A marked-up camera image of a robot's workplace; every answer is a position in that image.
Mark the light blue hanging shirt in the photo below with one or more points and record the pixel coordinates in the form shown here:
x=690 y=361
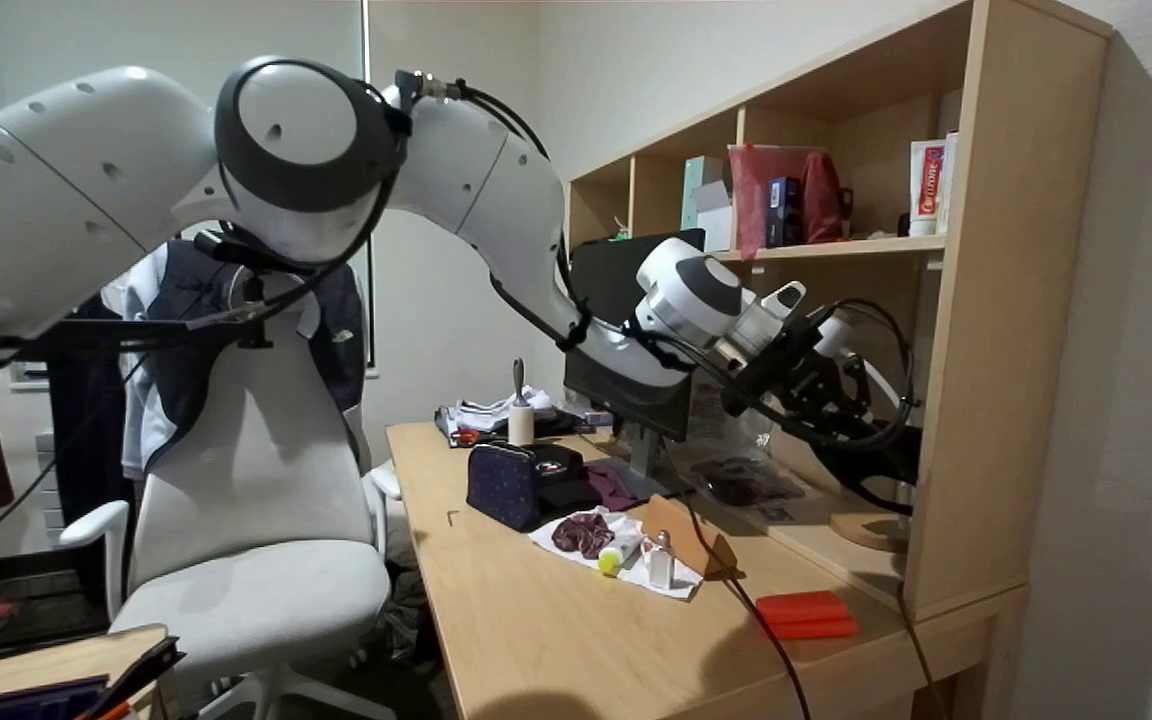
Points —
x=141 y=401

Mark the red books on shelf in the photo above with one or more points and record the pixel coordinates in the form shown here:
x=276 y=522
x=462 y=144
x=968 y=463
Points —
x=756 y=200

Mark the white desk lamp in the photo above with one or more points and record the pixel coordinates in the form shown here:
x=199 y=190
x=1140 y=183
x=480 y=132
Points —
x=871 y=533

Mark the orange red block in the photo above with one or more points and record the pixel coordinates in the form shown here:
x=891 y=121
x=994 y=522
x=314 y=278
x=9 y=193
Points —
x=809 y=618

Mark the purple cloth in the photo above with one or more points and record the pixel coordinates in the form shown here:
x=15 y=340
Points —
x=619 y=484

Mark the white bottle with grey top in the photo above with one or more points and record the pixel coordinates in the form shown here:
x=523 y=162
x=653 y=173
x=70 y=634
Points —
x=523 y=424

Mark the white box with red print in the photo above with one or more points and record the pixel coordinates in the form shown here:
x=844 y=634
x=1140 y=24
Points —
x=929 y=187

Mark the white office chair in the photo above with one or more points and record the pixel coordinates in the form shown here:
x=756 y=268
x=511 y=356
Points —
x=258 y=585

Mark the dark blue box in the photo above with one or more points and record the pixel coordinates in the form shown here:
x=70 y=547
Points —
x=786 y=209

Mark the dark navy hanging garment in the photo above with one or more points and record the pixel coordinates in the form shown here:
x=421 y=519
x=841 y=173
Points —
x=81 y=424

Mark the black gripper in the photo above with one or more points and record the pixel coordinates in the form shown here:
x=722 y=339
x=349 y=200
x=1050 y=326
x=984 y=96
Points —
x=791 y=373

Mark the wooden desk shelf hutch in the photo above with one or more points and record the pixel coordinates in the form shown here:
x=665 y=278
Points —
x=1000 y=333

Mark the black clothes rack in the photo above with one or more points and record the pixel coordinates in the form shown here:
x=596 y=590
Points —
x=139 y=329

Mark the multicoloured cloth pile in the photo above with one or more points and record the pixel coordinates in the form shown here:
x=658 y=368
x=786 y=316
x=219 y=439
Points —
x=470 y=417

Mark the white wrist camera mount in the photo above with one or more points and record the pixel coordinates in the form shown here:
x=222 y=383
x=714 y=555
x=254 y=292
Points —
x=786 y=299

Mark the small white bottle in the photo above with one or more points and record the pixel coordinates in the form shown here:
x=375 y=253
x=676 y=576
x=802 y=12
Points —
x=663 y=560

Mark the black crate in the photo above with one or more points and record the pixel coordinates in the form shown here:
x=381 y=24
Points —
x=58 y=585

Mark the clear plastic bag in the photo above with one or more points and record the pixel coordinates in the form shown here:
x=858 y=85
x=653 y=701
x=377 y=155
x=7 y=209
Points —
x=741 y=483

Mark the yellow capped small bottle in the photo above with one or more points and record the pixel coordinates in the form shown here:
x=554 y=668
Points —
x=611 y=564

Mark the green book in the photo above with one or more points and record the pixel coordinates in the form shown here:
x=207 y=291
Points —
x=693 y=187

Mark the brown cardboard piece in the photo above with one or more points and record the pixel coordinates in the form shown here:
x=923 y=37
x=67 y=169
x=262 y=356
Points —
x=680 y=526

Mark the wooden board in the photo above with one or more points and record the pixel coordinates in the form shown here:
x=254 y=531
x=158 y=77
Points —
x=42 y=663

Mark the dark red scrunchie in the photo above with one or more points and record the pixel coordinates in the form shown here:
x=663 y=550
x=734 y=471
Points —
x=581 y=533

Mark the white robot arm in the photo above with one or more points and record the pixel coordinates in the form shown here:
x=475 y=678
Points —
x=70 y=173

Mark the black case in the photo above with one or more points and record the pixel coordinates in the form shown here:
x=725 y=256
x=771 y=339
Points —
x=564 y=483

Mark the dark blue jacket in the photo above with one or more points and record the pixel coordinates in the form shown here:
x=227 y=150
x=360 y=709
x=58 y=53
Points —
x=336 y=333

